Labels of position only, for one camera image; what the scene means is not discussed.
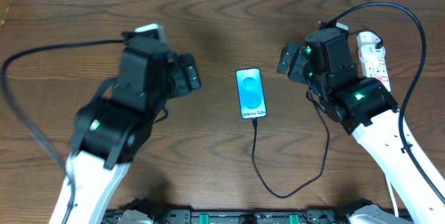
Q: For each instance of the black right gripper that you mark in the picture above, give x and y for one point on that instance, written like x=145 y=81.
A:
x=300 y=64

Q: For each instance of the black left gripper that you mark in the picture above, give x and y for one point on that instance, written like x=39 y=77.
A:
x=179 y=76

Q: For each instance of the blue Galaxy smartphone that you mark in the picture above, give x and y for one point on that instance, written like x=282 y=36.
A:
x=251 y=93

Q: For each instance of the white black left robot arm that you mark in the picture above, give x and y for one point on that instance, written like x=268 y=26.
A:
x=112 y=127

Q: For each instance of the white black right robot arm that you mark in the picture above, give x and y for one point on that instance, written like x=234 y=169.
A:
x=364 y=106

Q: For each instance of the white charger adapter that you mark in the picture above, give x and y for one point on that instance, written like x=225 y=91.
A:
x=370 y=46

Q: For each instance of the white power strip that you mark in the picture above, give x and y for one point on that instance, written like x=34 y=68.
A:
x=377 y=69

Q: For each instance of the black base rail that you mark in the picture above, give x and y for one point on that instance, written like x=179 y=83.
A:
x=145 y=211

